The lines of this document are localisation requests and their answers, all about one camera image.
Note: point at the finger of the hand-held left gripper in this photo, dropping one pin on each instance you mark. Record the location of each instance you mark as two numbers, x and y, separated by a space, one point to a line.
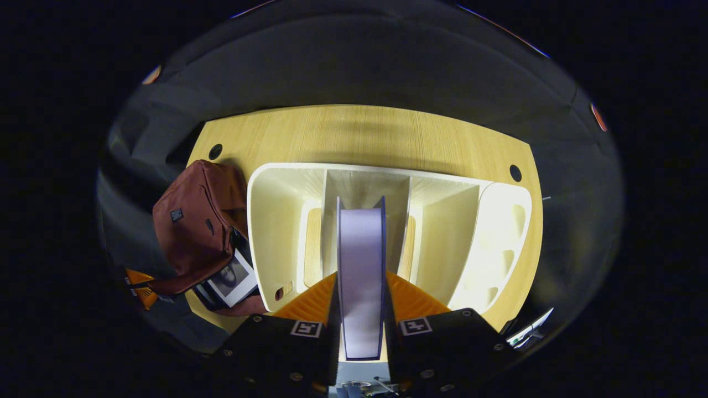
145 290

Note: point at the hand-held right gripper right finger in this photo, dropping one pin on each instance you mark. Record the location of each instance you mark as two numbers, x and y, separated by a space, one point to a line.
442 348

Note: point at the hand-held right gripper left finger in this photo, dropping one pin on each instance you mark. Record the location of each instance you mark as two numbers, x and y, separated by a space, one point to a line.
276 354

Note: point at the maroon schoolbag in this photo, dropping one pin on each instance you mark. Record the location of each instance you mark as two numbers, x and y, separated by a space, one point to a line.
193 221

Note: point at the black and white book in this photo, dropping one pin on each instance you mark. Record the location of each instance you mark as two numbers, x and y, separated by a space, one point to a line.
232 279

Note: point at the blue book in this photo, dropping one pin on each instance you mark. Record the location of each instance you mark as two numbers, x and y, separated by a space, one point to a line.
360 276

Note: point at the white bookshelf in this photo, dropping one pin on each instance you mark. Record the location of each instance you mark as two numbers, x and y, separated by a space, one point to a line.
276 221

